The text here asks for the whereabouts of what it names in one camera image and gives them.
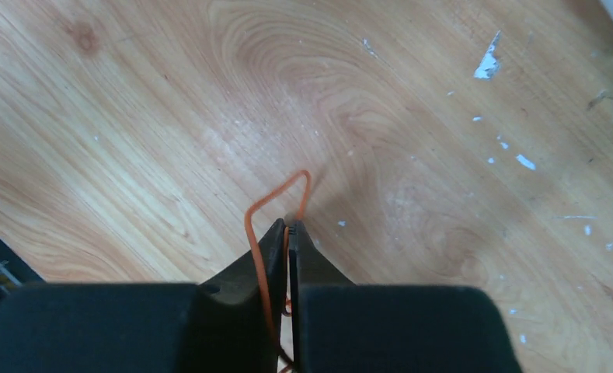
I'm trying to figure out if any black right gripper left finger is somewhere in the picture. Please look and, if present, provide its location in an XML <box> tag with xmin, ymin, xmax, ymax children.
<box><xmin>0</xmin><ymin>253</ymin><xmax>279</xmax><ymax>372</ymax></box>

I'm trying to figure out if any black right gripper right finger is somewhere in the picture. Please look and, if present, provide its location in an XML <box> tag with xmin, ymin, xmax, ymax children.
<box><xmin>288</xmin><ymin>222</ymin><xmax>521</xmax><ymax>372</ymax></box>

